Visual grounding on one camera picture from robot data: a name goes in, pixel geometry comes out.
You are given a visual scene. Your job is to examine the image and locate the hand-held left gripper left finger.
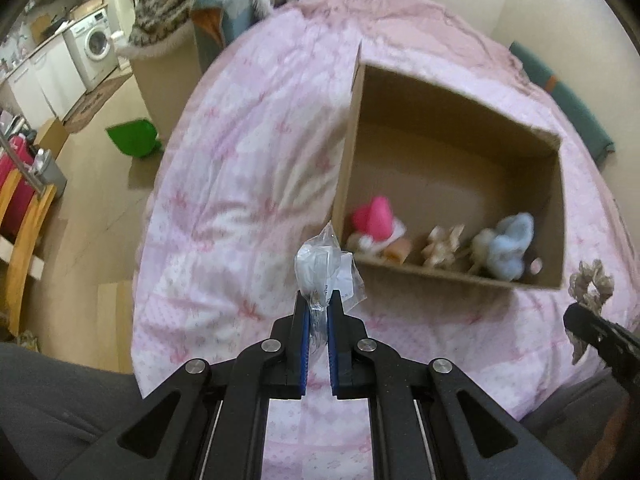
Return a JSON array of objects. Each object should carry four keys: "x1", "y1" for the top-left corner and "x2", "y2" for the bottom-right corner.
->
[{"x1": 60, "y1": 290, "x2": 312, "y2": 480}]

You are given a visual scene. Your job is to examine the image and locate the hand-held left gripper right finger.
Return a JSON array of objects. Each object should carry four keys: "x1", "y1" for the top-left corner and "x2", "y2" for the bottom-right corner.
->
[{"x1": 326, "y1": 290, "x2": 576, "y2": 480}]

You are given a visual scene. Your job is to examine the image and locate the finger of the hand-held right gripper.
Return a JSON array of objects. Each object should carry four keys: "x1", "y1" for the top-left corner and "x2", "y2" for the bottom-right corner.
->
[{"x1": 562, "y1": 304, "x2": 640, "y2": 392}]

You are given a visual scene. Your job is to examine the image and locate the beige scrunchie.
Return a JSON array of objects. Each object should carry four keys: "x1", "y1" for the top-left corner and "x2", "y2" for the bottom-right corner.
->
[{"x1": 567, "y1": 259, "x2": 617, "y2": 367}]

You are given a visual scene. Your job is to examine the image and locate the clear packet with white contents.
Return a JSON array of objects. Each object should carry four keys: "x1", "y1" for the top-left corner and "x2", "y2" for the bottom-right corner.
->
[{"x1": 294, "y1": 220, "x2": 367, "y2": 361}]

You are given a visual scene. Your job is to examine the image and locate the peach soft cylinder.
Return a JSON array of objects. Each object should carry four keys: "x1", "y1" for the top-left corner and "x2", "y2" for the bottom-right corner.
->
[{"x1": 382, "y1": 237, "x2": 414, "y2": 264}]

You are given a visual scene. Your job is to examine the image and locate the pink plush toy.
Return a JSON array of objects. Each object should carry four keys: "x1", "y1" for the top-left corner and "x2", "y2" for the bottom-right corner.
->
[{"x1": 349, "y1": 196, "x2": 407, "y2": 253}]

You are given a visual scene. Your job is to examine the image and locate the light blue plush toy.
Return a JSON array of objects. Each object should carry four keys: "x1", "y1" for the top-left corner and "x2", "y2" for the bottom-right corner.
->
[{"x1": 471, "y1": 212, "x2": 537, "y2": 282}]

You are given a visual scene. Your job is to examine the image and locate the beige plush toy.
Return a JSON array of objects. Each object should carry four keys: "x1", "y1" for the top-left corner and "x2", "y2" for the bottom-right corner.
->
[{"x1": 421, "y1": 224, "x2": 470, "y2": 269}]

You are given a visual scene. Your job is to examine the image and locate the brown cardboard box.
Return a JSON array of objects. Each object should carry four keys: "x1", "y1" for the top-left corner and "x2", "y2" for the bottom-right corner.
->
[{"x1": 331, "y1": 40, "x2": 566, "y2": 291}]

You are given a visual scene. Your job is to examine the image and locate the person's right leg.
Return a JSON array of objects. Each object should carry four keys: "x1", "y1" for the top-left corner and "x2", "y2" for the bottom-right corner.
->
[{"x1": 520, "y1": 367, "x2": 640, "y2": 480}]

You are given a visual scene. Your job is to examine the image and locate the person's leg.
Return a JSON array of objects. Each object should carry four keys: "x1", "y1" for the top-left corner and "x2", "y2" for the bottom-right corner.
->
[
  {"x1": 520, "y1": 367, "x2": 640, "y2": 480},
  {"x1": 0, "y1": 341, "x2": 168, "y2": 480}
]

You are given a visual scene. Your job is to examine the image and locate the pink bow print quilt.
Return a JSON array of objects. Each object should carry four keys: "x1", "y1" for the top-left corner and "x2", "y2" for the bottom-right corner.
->
[{"x1": 131, "y1": 0, "x2": 632, "y2": 480}]

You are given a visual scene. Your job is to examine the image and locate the flat cardboard piece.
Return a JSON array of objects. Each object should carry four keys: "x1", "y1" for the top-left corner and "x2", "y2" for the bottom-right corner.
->
[{"x1": 96, "y1": 280, "x2": 137, "y2": 375}]

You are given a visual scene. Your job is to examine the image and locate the teal mat with orange stripe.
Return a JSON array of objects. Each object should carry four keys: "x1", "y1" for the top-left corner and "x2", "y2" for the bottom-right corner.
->
[{"x1": 507, "y1": 41, "x2": 617, "y2": 162}]

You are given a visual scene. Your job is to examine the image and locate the person's left leg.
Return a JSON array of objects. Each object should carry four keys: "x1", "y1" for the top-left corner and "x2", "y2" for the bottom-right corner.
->
[{"x1": 0, "y1": 341, "x2": 168, "y2": 480}]

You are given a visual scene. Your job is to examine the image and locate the green dustpan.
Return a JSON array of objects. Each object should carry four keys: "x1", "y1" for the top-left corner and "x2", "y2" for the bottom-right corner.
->
[{"x1": 105, "y1": 118, "x2": 164, "y2": 161}]

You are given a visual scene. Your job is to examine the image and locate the wooden chair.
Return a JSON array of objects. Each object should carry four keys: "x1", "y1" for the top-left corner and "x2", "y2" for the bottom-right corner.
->
[{"x1": 0, "y1": 167, "x2": 58, "y2": 338}]

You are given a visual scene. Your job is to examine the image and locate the grey container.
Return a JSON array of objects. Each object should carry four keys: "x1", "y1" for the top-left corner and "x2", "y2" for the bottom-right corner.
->
[{"x1": 30, "y1": 147, "x2": 68, "y2": 202}]

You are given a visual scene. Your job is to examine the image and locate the brown floor mat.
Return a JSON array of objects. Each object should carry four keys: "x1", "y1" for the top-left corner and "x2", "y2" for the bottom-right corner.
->
[{"x1": 62, "y1": 74, "x2": 135, "y2": 135}]

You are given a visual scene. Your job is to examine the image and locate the red suitcase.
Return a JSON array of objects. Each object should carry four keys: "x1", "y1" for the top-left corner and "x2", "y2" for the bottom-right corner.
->
[{"x1": 0, "y1": 132, "x2": 40, "y2": 241}]

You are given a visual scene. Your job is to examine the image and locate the white washing machine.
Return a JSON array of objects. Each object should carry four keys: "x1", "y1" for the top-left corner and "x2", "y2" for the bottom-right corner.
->
[{"x1": 64, "y1": 7, "x2": 122, "y2": 90}]

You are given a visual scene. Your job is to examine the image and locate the white kitchen cabinets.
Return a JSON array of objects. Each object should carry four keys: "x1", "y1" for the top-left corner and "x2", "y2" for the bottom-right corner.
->
[{"x1": 0, "y1": 35, "x2": 90, "y2": 122}]

